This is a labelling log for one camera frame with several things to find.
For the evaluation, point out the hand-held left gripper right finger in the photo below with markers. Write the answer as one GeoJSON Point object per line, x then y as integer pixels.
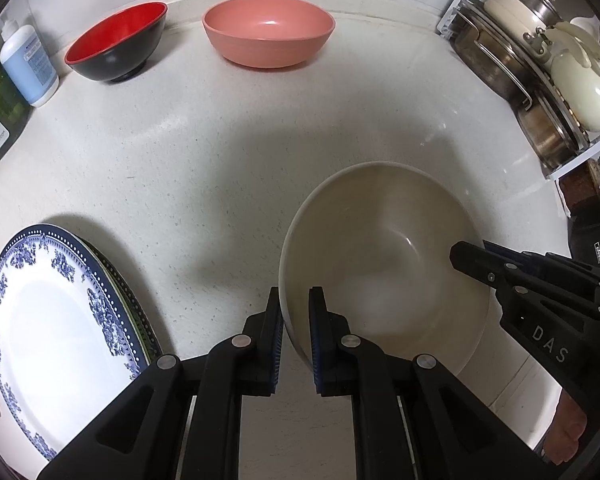
{"type": "Point", "coordinates": [316, 350]}

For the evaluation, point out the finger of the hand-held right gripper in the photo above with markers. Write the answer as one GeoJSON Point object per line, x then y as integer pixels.
{"type": "Point", "coordinates": [472, 260]}
{"type": "Point", "coordinates": [570, 275]}

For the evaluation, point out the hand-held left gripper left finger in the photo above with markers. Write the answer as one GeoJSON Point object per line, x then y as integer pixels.
{"type": "Point", "coordinates": [276, 355]}

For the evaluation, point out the cream bowl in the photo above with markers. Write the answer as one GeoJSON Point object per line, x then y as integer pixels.
{"type": "Point", "coordinates": [380, 255]}

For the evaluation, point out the green rimmed plate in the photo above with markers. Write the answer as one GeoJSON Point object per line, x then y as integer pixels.
{"type": "Point", "coordinates": [147, 332]}

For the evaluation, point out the blue floral white plate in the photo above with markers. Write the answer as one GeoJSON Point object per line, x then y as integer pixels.
{"type": "Point", "coordinates": [50, 340]}

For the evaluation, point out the pink bowl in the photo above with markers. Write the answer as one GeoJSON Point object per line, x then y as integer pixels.
{"type": "Point", "coordinates": [267, 30]}

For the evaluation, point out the red and black bowl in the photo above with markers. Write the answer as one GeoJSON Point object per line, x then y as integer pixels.
{"type": "Point", "coordinates": [115, 45]}

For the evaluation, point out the person's right hand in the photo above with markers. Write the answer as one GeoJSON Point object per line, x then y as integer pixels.
{"type": "Point", "coordinates": [565, 430]}

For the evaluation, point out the black knife block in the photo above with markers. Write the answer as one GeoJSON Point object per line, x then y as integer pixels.
{"type": "Point", "coordinates": [597, 240]}

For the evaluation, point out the glass jar with dark contents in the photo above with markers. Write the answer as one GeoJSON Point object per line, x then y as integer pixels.
{"type": "Point", "coordinates": [585, 185]}

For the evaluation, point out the white and steel pot rack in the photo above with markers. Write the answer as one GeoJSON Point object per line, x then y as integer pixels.
{"type": "Point", "coordinates": [575, 157]}

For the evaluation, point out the small steel pot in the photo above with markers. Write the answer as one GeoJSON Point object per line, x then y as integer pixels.
{"type": "Point", "coordinates": [545, 130]}

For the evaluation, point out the cream ceramic teapot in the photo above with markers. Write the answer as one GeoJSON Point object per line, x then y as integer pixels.
{"type": "Point", "coordinates": [580, 90]}

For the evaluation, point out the wide steel pot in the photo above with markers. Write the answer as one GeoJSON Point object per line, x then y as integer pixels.
{"type": "Point", "coordinates": [485, 55]}

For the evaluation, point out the cream pot with glass lid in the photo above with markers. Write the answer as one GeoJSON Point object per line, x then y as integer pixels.
{"type": "Point", "coordinates": [515, 7]}

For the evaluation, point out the white pump bottle blue label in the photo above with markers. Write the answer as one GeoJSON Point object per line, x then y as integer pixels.
{"type": "Point", "coordinates": [27, 65]}

